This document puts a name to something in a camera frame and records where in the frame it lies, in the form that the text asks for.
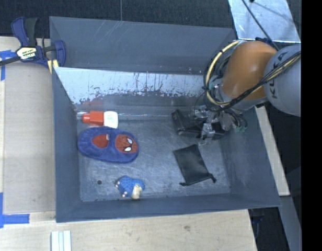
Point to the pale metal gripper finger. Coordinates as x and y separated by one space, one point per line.
200 113
208 132

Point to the black box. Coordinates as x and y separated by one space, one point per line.
183 125

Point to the black flat pouch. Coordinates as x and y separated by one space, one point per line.
192 165

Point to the grey metal bin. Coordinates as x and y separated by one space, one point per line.
155 140

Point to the blue toy animal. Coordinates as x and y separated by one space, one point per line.
128 183

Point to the blue slipper with red face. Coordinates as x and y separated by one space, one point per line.
106 150

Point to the red and white bottle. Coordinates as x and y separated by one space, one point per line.
97 118

